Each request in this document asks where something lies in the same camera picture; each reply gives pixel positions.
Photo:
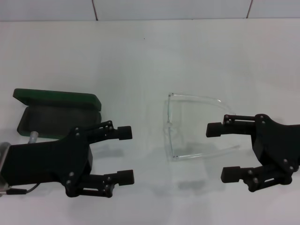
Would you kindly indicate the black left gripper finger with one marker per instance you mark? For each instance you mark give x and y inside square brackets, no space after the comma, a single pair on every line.
[125,133]
[125,177]

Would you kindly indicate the green glasses case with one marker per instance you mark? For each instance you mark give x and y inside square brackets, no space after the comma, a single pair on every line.
[58,117]

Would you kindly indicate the clear white glasses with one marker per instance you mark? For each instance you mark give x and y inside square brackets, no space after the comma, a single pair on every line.
[169,124]

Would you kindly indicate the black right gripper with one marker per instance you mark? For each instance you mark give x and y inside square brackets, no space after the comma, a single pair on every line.
[276,145]

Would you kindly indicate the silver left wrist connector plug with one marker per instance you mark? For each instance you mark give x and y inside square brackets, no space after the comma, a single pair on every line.
[33,137]

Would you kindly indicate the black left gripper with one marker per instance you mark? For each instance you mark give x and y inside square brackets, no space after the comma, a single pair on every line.
[47,161]

